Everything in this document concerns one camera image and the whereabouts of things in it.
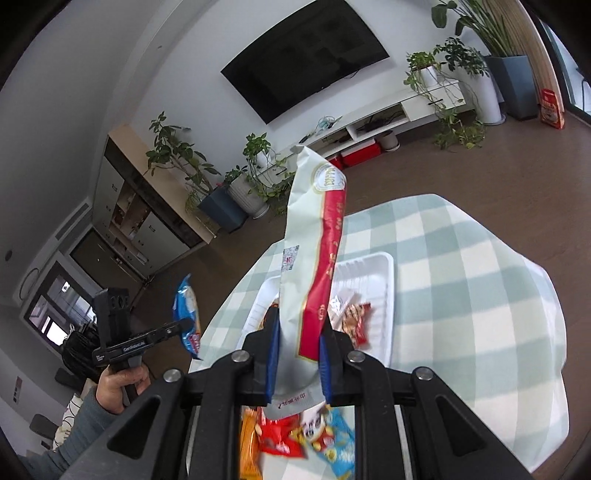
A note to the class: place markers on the red patterned candy packet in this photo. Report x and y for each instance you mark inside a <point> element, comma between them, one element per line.
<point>354,322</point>

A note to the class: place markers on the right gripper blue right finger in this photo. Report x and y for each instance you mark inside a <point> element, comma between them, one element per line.
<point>324,361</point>

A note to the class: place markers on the beige curtain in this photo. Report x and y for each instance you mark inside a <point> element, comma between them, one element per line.
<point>528,41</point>

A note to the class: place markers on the small trailing plant on console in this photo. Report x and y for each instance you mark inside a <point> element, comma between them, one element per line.
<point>267,173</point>

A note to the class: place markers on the white plastic tray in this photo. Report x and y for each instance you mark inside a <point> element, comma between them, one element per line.
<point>369,281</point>

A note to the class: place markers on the white red long snack bag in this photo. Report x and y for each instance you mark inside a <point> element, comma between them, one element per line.
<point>315,213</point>

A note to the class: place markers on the red storage box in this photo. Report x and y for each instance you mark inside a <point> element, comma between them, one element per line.
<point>336,160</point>
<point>361,152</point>

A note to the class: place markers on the plant in white tall pot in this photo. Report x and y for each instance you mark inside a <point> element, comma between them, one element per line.
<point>468,66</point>

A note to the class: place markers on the black wall television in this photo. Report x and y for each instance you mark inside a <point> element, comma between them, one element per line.
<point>316,46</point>

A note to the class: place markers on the plant in white ribbed pot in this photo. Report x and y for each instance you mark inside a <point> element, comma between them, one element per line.
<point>240,190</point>

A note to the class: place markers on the person's left forearm grey sleeve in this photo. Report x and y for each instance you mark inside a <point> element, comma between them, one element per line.
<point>90,422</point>

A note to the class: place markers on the blue panda snack bag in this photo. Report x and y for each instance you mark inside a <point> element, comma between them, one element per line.
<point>185,312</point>

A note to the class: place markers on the green white checkered tablecloth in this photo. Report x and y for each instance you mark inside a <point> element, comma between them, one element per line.
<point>484,317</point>

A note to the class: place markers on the tall plant in blue pot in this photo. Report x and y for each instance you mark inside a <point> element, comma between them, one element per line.
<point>511,70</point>

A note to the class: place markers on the small grey pot under console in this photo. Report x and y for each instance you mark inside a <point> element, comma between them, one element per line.
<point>388,140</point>

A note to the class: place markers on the white tv console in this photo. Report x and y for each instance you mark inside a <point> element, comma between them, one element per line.
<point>399,112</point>

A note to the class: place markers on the person's left hand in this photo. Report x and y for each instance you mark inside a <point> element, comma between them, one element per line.
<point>111,385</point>

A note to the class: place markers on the red gift bag on floor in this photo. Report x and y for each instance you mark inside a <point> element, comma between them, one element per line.
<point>551,112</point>

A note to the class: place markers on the red kitkat snack bag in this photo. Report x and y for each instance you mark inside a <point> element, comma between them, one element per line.
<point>280,437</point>

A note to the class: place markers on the wooden cabinet shelf unit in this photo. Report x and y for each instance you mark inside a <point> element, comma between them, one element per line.
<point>142,214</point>

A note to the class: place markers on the left tree in dark pot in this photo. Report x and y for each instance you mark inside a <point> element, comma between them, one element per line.
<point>171,150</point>

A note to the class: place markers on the right red storage box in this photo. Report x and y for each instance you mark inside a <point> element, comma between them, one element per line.
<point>361,152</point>

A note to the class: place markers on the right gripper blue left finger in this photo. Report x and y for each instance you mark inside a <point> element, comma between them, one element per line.
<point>272,330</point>

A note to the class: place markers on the trailing plant on stand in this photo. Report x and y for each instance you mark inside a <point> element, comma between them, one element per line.
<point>425,77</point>

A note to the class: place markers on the clear white orange snack packet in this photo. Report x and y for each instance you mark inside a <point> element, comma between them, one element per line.
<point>337,307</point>

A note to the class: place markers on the left red storage box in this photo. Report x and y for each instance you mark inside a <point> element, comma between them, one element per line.
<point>336,160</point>

